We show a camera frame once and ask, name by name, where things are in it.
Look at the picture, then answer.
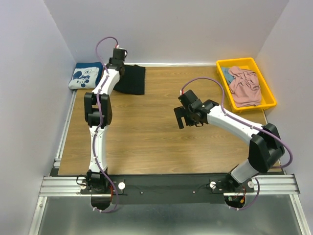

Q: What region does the black t-shirt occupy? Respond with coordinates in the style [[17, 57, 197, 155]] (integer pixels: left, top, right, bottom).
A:
[[114, 65, 146, 95]]

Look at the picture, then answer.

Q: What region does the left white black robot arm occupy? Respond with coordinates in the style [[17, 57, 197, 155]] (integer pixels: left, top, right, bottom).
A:
[[84, 57, 125, 193]]

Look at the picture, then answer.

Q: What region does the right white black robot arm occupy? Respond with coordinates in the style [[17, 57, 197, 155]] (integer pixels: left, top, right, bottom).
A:
[[174, 97, 285, 192]]

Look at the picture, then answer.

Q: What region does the folded blue cartoon t-shirt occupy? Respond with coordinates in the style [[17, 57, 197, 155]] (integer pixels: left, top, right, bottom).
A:
[[68, 62, 103, 90]]

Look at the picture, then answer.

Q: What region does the light blue garment in bin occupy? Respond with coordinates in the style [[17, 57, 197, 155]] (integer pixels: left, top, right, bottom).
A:
[[221, 67, 234, 85]]

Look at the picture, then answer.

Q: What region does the pink t-shirt in bin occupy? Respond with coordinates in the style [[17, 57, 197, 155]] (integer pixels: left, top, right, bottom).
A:
[[228, 66, 262, 107]]

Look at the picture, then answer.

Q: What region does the yellow plastic bin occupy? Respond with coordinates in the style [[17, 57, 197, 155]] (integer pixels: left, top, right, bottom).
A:
[[216, 57, 277, 112]]

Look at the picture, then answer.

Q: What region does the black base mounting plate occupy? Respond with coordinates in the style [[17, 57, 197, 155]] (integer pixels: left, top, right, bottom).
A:
[[80, 173, 255, 206]]

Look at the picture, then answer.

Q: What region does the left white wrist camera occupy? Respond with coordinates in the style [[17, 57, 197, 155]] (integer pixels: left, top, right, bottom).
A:
[[112, 47, 128, 61]]

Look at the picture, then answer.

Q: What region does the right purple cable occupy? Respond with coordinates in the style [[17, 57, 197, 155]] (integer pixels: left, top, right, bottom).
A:
[[180, 77, 294, 212]]

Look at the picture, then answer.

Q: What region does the aluminium frame rail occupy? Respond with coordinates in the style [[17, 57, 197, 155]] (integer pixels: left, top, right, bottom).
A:
[[39, 174, 300, 197]]

